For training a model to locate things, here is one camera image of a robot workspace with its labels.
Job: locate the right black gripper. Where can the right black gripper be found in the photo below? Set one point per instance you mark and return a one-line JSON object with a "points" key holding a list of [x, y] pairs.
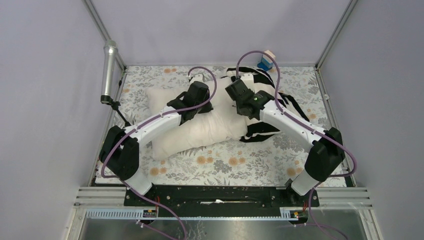
{"points": [[237, 109]]}

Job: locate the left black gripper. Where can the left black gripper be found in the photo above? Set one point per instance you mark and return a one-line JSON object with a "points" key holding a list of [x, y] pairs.
{"points": [[208, 108]]}

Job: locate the black white striped pillowcase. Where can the black white striped pillowcase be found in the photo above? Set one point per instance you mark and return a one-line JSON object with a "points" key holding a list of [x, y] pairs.
{"points": [[281, 113]]}

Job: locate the white pillow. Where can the white pillow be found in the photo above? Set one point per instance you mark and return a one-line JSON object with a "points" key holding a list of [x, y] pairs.
{"points": [[220, 124]]}

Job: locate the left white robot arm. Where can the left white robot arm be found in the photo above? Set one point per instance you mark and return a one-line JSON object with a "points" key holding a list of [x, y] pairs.
{"points": [[120, 152]]}

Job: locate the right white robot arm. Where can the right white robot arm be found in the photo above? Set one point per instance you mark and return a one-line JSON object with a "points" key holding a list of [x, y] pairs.
{"points": [[324, 147]]}

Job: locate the blue and white block stack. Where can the blue and white block stack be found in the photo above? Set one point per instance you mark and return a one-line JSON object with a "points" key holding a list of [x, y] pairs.
{"points": [[266, 62]]}

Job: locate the floral patterned table mat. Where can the floral patterned table mat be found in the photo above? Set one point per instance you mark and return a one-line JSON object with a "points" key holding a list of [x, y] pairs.
{"points": [[230, 163]]}

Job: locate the black microphone stand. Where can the black microphone stand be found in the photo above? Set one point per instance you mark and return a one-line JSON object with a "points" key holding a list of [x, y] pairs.
{"points": [[115, 105]]}

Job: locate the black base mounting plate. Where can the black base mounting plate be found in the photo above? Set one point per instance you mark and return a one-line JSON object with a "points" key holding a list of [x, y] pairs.
{"points": [[221, 201]]}

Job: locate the silver microphone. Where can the silver microphone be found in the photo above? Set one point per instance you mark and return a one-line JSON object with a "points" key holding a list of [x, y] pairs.
{"points": [[110, 52]]}

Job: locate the white slotted cable duct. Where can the white slotted cable duct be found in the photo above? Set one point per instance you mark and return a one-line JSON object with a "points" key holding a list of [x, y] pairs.
{"points": [[142, 214]]}

